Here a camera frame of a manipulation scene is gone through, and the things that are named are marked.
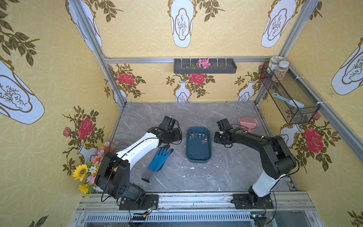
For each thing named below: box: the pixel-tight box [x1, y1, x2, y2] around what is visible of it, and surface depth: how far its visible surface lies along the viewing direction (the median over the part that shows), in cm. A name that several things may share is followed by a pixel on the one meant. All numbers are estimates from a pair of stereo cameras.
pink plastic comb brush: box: [237, 116, 259, 133], surface depth 108 cm
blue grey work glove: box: [141, 144, 174, 184], surface depth 87 cm
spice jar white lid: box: [271, 60, 290, 83], surface depth 82 cm
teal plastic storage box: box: [186, 126, 212, 164], surface depth 98 cm
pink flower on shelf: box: [195, 58, 211, 69], surface depth 90 cm
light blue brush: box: [272, 92, 305, 109], surface depth 73 cm
